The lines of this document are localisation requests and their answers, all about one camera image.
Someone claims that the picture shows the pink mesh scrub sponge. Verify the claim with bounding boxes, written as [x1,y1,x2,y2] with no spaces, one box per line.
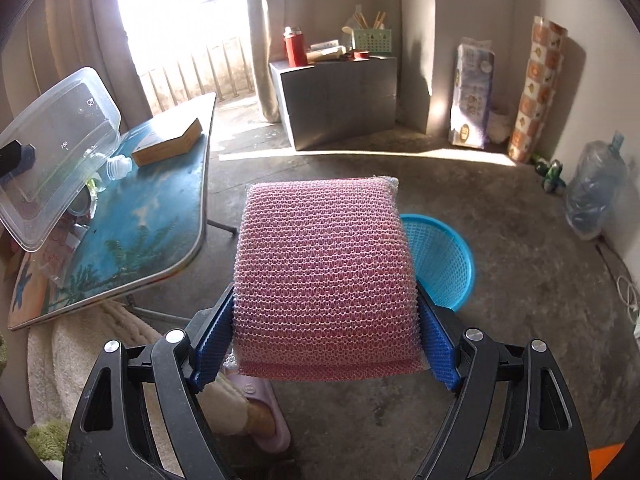
[232,177,426,382]

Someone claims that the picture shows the brown cardboard box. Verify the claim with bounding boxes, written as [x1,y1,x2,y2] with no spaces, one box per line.
[131,118,202,167]

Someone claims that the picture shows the clear plastic container lid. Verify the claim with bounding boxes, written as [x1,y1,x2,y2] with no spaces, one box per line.
[1,67,120,252]

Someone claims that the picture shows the green dish soap bottle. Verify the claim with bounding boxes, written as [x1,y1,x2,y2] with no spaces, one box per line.
[87,155,134,193]

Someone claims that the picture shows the blue plastic trash basket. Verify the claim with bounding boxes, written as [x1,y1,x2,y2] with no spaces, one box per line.
[400,214,475,312]

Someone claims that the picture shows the pink slipper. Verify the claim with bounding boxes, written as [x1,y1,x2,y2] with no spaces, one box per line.
[227,372,291,454]

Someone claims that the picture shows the folding table with beach print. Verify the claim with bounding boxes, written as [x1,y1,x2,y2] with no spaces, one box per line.
[6,94,217,330]

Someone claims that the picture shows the orange object at corner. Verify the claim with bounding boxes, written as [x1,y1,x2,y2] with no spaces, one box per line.
[589,443,624,479]

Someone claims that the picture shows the green cans on floor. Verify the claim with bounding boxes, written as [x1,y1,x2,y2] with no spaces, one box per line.
[532,154,566,195]

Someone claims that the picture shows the large clear water jug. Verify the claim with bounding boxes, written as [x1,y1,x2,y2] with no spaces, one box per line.
[564,131,628,240]

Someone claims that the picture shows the grey metal cabinet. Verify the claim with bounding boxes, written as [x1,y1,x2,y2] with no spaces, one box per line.
[270,56,397,151]

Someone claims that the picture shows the toilet paper roll pack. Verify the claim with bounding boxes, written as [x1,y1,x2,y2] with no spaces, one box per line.
[449,37,495,150]

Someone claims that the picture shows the red thermos bottle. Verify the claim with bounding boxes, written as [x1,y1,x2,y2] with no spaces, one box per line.
[283,26,308,67]

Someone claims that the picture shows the green utensil basket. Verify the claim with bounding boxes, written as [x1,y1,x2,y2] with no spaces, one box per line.
[352,28,393,55]

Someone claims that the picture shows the patterned wallpaper roll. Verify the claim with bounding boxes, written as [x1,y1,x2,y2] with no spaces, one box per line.
[508,15,567,162]

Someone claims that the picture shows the white cable on floor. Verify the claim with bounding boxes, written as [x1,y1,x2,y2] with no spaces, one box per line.
[594,242,640,340]

